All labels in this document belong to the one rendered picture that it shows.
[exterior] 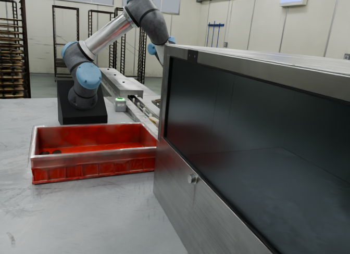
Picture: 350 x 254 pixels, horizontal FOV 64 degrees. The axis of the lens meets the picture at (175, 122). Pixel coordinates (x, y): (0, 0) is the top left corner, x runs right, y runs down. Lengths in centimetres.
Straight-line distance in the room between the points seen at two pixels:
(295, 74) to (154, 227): 58
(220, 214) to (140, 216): 34
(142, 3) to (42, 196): 93
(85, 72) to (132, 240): 88
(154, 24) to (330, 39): 442
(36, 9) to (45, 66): 146
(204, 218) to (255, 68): 34
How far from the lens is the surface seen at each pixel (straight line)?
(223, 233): 58
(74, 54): 149
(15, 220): 90
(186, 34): 940
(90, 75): 142
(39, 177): 104
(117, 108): 189
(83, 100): 152
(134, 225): 83
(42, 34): 860
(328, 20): 563
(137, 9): 143
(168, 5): 917
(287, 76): 40
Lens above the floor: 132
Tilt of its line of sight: 17 degrees down
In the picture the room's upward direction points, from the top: 5 degrees clockwise
